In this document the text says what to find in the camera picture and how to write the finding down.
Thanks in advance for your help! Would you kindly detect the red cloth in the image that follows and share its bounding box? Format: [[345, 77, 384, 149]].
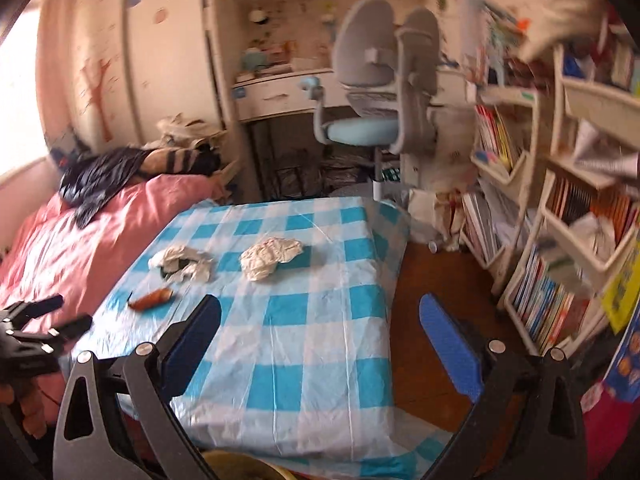
[[582, 385, 640, 480]]

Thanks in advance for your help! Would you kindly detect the teal round object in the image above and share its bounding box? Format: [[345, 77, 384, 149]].
[[242, 49, 269, 72]]

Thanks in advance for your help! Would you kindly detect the row of colourful thin books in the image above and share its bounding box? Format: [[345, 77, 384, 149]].
[[510, 245, 592, 356]]

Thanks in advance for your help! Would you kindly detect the black shiny jacket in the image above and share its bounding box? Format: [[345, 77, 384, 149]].
[[59, 147, 151, 227]]

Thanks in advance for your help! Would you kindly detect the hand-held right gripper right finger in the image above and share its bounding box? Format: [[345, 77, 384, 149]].
[[419, 292, 588, 480]]

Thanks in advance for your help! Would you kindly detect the window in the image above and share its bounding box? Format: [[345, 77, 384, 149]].
[[0, 10, 47, 177]]

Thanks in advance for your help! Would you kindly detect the row of red-spined books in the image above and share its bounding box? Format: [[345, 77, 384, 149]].
[[474, 105, 518, 171]]

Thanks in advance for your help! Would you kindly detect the white bag with red handles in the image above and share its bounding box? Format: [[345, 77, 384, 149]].
[[407, 187, 469, 252]]

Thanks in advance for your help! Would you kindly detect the small white tissue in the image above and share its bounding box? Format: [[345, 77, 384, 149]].
[[148, 246, 215, 284]]

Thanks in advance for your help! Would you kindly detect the beige canvas backpack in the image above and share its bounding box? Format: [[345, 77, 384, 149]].
[[157, 115, 229, 149]]

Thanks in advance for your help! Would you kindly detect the pink bed blanket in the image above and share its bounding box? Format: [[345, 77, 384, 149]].
[[0, 172, 227, 426]]

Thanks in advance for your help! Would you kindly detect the pink curtain with blue print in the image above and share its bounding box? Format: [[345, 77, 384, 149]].
[[35, 5, 93, 171]]

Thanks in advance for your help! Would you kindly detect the cream cloth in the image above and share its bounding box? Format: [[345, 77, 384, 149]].
[[519, 0, 609, 62]]

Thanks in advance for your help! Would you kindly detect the cream tote bag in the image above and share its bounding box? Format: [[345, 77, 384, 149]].
[[429, 105, 482, 187]]

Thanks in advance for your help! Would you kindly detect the white desk with drawers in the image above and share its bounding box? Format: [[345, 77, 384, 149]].
[[231, 66, 481, 124]]

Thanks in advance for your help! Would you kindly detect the pile of bags under desk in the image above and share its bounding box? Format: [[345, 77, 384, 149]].
[[270, 152, 377, 197]]

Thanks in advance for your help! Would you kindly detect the person's left hand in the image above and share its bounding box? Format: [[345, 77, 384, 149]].
[[0, 381, 50, 438]]

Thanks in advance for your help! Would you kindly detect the wardrobe with tree decoration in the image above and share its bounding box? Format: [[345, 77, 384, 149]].
[[37, 0, 227, 157]]

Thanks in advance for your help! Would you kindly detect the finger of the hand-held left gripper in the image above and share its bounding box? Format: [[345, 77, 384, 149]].
[[19, 314, 94, 357], [0, 294, 65, 330]]

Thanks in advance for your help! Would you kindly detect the large white paper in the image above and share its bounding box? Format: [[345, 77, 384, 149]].
[[240, 236, 305, 282]]

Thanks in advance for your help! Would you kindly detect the stack of large picture books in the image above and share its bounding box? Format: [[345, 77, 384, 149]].
[[460, 0, 527, 87]]

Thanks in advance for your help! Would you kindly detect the white book rack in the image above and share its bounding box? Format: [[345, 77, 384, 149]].
[[470, 40, 640, 357]]

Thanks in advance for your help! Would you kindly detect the yellow-green book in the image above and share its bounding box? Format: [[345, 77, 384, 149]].
[[601, 255, 640, 334]]

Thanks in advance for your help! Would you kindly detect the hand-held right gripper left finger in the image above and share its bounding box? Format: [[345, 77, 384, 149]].
[[52, 294, 222, 480]]

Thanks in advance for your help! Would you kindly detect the grey and blue desk chair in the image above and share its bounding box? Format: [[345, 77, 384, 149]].
[[299, 0, 443, 202]]

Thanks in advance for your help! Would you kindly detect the blue checkered plastic tablecloth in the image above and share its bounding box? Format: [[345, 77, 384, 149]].
[[70, 196, 451, 479]]

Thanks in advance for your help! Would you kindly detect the orange-brown snack wrapper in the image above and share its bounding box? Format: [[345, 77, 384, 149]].
[[127, 288, 175, 310]]

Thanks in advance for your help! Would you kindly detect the tan striped cloth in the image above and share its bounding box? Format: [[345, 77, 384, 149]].
[[142, 146, 224, 179]]

